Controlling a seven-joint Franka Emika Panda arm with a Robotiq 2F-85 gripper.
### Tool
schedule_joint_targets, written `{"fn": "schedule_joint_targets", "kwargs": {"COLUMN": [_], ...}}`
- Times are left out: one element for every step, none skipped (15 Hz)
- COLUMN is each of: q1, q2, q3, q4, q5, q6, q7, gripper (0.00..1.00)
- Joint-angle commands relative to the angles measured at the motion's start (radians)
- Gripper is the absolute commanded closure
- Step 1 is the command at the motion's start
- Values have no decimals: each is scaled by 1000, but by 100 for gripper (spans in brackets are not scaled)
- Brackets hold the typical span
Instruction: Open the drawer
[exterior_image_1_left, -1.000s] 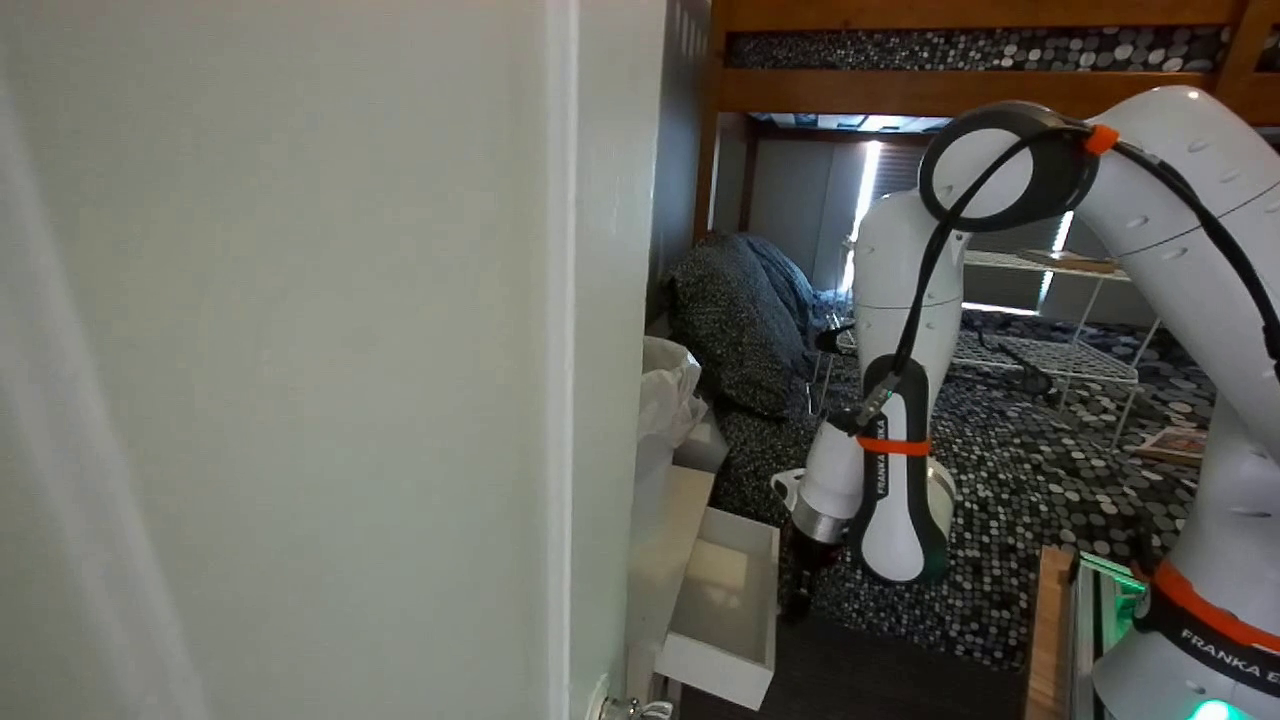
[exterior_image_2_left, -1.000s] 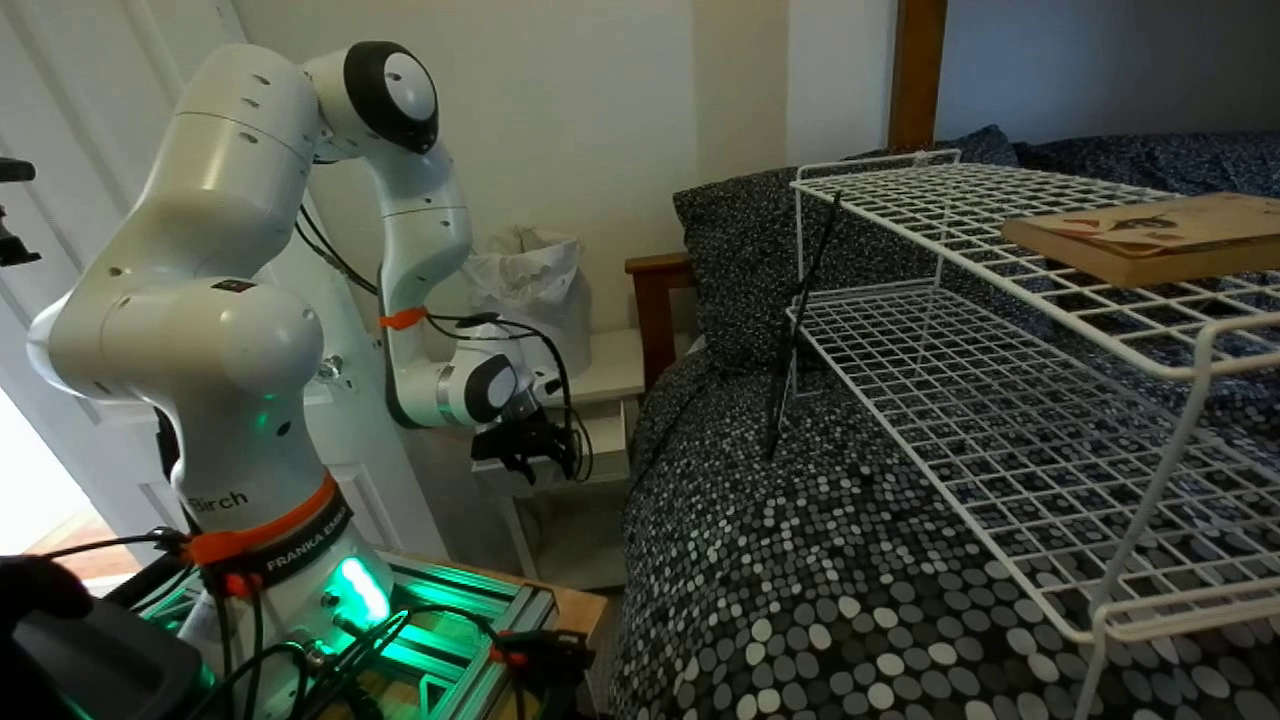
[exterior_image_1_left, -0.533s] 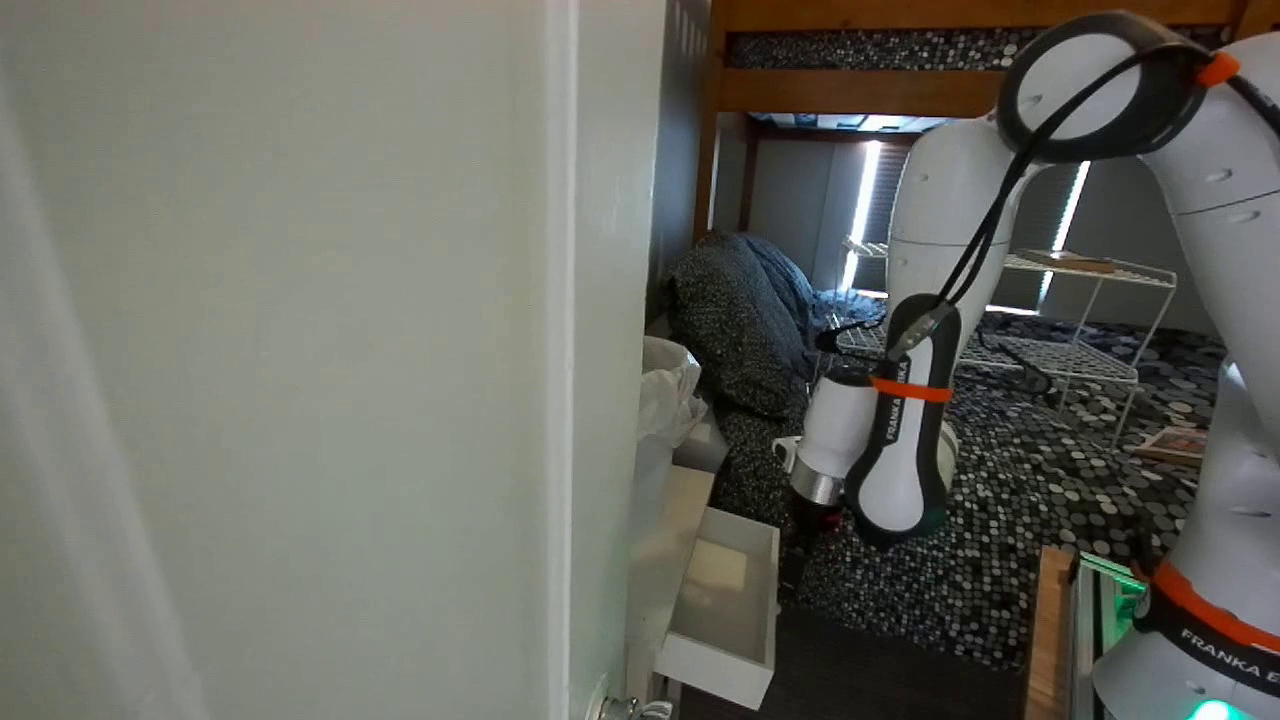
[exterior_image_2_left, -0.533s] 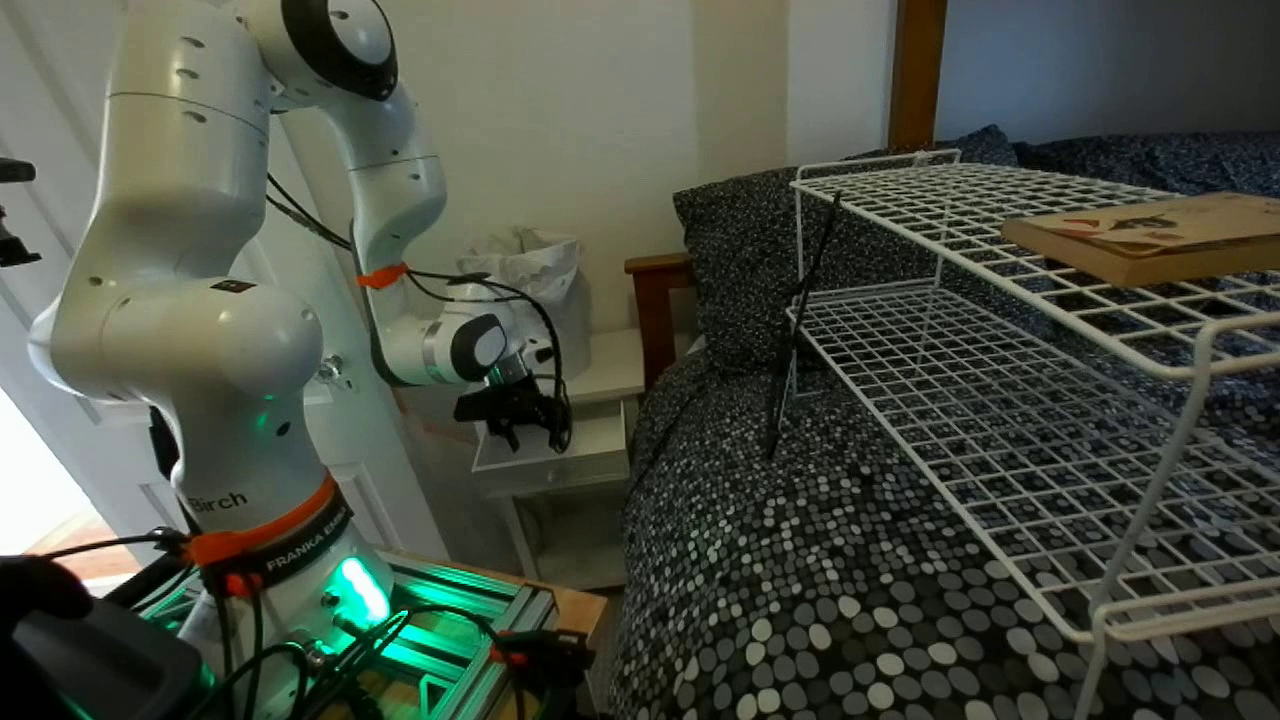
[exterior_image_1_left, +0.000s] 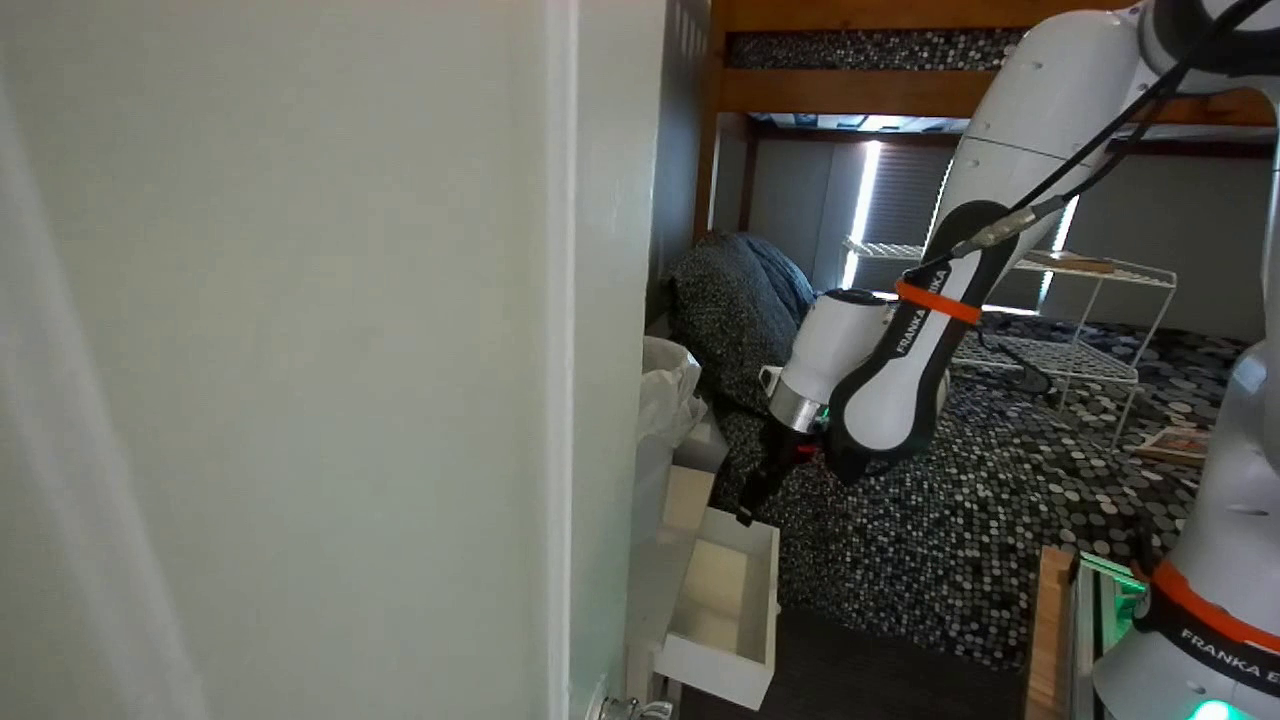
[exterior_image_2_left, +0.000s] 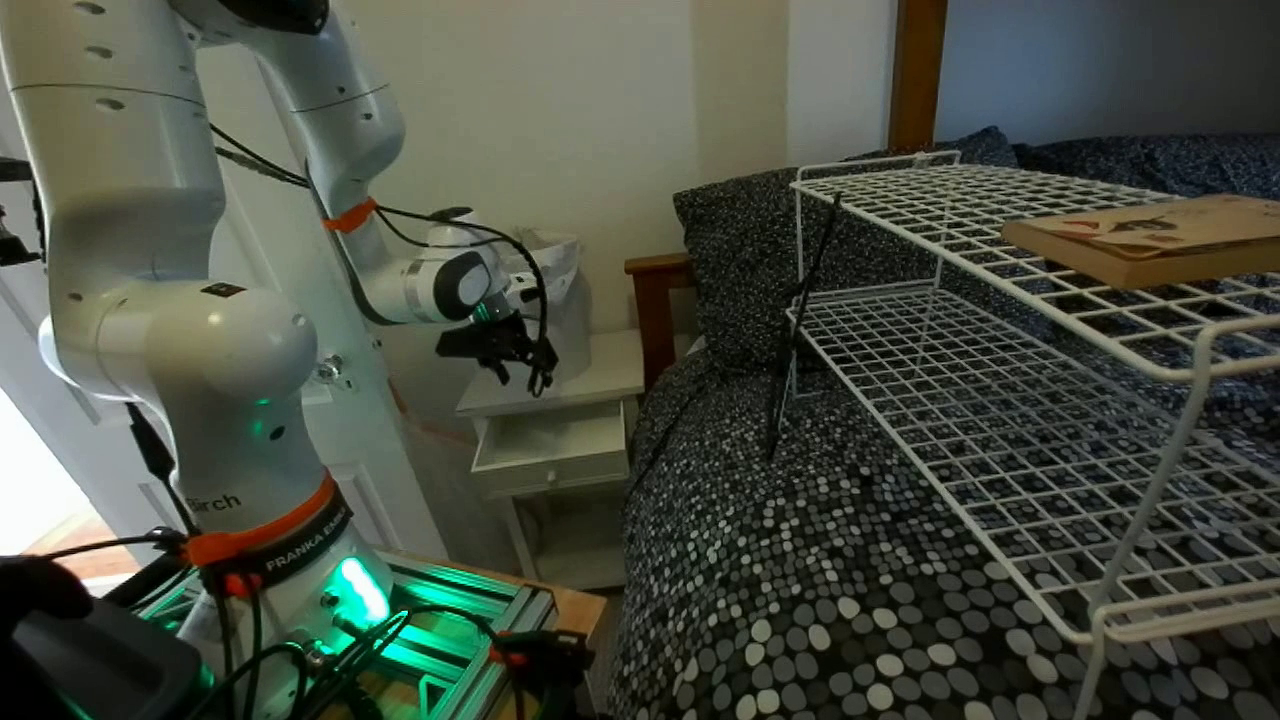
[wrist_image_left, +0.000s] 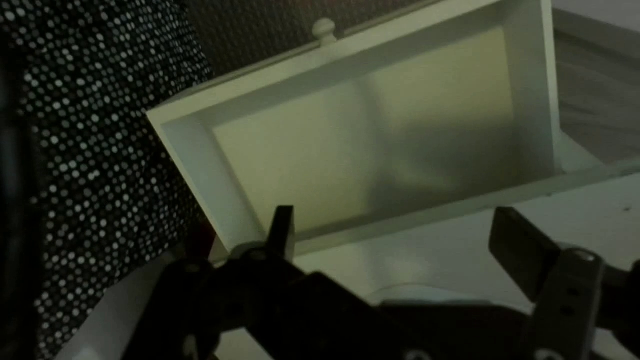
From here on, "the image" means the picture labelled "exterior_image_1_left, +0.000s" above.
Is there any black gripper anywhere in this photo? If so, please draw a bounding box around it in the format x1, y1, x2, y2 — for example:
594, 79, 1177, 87
732, 395, 839, 526

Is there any cream open drawer box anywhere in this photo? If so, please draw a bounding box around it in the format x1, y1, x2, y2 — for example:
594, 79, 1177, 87
653, 502, 789, 710

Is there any cream white nightstand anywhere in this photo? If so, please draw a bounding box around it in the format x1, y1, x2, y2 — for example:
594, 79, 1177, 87
655, 457, 732, 645

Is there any white trash bin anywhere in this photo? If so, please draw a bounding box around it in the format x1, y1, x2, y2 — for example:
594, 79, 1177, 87
617, 435, 702, 704

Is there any white crumpled cloth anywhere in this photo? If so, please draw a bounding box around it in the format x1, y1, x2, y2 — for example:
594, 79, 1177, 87
630, 333, 732, 471

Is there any dark speckled pillow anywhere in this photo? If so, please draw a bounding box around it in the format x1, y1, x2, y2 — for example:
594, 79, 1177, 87
667, 230, 821, 412

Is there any black white dotted bedspread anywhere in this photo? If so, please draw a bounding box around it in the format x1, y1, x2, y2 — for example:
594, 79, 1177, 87
693, 316, 1264, 671

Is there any blue cloth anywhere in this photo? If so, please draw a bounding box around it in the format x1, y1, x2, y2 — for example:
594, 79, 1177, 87
734, 230, 823, 333

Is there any wooden crate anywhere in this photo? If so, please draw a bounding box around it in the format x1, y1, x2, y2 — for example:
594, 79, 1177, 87
1019, 540, 1078, 720

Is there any green plastic box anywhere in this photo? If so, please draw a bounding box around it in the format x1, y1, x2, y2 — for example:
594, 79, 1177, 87
1066, 547, 1153, 720

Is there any magazine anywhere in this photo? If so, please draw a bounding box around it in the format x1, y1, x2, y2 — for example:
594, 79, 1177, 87
1128, 420, 1214, 471

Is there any patterned bunk mattress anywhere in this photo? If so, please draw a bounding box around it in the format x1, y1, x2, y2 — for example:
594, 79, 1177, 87
722, 29, 1032, 76

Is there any white cabinet panel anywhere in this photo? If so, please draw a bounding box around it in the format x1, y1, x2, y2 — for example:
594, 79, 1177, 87
0, 0, 672, 720

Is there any orange strap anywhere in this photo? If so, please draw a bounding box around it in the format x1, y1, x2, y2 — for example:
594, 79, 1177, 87
893, 275, 983, 328

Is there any white wire rack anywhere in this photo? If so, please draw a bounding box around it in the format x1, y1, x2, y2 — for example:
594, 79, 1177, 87
839, 237, 1183, 443

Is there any wooden bunk bed frame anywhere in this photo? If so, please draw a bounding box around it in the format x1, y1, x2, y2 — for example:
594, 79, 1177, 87
693, 0, 1280, 247

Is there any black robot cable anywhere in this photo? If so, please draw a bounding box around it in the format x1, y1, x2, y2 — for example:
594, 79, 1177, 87
977, 0, 1276, 256

